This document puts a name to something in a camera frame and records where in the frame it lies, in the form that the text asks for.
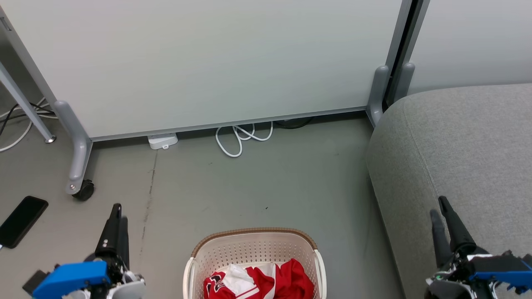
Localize thin black cables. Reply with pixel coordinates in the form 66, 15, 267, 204
0, 102, 57, 136

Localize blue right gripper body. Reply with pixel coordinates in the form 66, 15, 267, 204
425, 245, 532, 299

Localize narrow white partition panel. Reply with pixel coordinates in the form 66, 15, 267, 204
405, 0, 532, 96

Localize coiled white cable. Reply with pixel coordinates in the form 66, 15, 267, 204
214, 121, 274, 159

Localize large white partition panel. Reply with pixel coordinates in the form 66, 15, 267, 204
0, 0, 413, 142

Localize red and white jersey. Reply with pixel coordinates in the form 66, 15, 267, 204
203, 263, 278, 299

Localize black caster wheel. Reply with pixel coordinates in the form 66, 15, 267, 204
72, 179, 95, 202

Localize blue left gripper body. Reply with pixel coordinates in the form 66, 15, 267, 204
32, 253, 147, 299

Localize grey fabric sofa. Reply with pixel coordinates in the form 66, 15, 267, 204
365, 83, 532, 299

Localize grey metal table leg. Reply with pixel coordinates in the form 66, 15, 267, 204
0, 61, 57, 144

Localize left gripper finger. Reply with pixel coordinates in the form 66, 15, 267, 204
117, 216, 130, 270
95, 203, 122, 258

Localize white power strip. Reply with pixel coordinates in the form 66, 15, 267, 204
147, 132, 179, 150

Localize grey partition foot with caster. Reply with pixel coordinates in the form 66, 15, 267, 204
53, 100, 94, 196

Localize black smartphone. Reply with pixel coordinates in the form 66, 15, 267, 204
0, 196, 49, 249

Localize long white cable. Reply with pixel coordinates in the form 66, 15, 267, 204
0, 97, 59, 153

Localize black floor cable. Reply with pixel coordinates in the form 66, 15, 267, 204
274, 117, 313, 130

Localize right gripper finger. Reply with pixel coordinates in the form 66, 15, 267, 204
438, 196, 477, 255
429, 209, 453, 270

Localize white perforated laundry basket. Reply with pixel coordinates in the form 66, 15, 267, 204
183, 227, 328, 299

